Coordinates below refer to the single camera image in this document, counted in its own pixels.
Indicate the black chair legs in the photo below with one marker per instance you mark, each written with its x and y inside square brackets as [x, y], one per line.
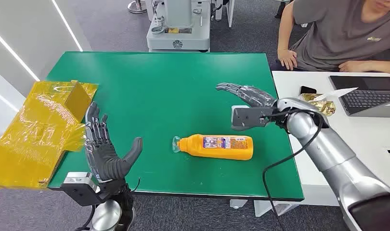
[280, 11]

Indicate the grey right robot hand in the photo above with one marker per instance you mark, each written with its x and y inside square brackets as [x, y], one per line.
[255, 97]

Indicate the chrome stand base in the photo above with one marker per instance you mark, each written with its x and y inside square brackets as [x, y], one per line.
[136, 7]

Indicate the grey laptop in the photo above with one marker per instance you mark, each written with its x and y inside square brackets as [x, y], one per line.
[367, 98]

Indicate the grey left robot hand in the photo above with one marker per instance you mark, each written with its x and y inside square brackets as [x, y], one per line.
[102, 156]

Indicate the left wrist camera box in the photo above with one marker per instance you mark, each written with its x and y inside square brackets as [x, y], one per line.
[80, 191]

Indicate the person's hand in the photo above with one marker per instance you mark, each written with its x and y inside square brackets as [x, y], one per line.
[351, 66]
[287, 59]

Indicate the orange plastic bottle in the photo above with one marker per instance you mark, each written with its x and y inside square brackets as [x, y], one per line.
[220, 153]

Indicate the black smartphone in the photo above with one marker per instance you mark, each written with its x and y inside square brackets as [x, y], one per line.
[307, 90]

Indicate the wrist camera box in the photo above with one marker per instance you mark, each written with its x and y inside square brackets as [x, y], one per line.
[246, 118]
[80, 191]

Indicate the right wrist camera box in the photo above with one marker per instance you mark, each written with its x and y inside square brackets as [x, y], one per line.
[246, 118]

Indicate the yellow taped cardboard box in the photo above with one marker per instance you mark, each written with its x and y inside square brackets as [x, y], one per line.
[32, 137]

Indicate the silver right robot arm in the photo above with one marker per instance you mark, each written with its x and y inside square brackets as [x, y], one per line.
[335, 159]

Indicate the person's right hand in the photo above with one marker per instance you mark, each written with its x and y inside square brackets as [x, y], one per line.
[287, 59]

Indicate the person's left forearm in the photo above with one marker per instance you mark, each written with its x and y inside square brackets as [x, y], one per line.
[383, 67]

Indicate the person's right forearm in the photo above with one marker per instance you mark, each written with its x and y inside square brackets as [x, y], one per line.
[282, 38]

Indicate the white furniture panel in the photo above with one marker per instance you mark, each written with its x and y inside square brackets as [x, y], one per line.
[230, 12]

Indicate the white robot base machine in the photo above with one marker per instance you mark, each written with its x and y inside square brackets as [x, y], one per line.
[179, 38]

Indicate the person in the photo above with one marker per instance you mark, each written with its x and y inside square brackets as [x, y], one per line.
[338, 35]

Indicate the person's left hand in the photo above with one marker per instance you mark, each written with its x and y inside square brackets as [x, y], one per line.
[351, 66]

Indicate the gold snack wrapper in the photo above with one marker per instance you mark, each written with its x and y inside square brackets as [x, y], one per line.
[325, 106]

